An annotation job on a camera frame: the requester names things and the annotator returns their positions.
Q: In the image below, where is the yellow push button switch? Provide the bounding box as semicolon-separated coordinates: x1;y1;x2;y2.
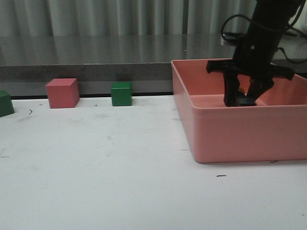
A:
236;88;254;106

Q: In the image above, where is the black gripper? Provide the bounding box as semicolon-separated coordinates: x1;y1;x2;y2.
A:
206;36;295;107

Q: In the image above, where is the green cube block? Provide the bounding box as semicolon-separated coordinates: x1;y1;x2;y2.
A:
111;81;132;106
0;90;14;117

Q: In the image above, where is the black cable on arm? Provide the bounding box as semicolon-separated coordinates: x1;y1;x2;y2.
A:
220;0;307;64

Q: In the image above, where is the pink plastic bin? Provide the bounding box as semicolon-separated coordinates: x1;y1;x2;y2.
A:
171;59;307;163

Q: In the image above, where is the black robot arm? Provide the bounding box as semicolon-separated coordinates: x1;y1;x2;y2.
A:
206;0;305;107

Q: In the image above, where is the grey pleated curtain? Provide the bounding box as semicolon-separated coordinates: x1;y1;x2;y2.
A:
0;0;256;37

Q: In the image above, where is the green cube block left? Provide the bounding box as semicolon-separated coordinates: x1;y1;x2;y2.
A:
0;90;14;117

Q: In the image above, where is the pink cube block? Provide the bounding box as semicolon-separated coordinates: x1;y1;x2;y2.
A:
46;78;80;109

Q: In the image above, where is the green cube block centre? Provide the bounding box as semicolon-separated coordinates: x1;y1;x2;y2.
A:
111;81;132;106

